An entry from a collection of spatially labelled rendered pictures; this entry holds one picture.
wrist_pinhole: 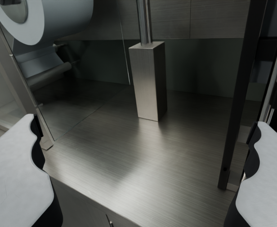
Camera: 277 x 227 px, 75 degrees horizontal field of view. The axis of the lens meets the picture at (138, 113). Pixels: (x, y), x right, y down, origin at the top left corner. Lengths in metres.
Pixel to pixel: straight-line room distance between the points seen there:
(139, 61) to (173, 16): 0.28
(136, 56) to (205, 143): 0.35
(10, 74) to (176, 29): 0.60
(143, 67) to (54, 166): 0.42
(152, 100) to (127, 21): 0.42
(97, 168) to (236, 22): 0.66
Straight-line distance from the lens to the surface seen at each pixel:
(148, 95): 0.65
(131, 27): 0.92
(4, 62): 0.60
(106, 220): 0.65
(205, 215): 0.46
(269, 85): 0.34
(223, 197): 0.49
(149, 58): 0.59
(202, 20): 0.79
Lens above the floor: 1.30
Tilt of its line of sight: 32 degrees down
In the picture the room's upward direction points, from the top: 8 degrees counter-clockwise
